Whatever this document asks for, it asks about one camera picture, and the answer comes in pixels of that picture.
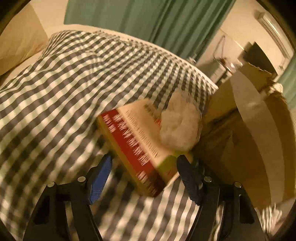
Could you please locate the red and beige book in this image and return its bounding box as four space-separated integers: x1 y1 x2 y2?
97 98 183 197

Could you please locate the cardboard box with white tape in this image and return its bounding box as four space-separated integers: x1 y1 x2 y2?
194 63 295 209

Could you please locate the checkered bed blanket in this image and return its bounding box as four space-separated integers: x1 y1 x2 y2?
1 30 218 240

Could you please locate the green curtain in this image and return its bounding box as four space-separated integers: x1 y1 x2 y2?
64 0 235 61
278 55 296 109

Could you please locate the white air conditioner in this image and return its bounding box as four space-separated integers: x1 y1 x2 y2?
257 11 294 59

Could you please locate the beige pillow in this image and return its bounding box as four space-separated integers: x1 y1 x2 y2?
0 4 48 75

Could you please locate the black wall television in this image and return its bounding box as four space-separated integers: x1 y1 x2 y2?
243 42 277 75

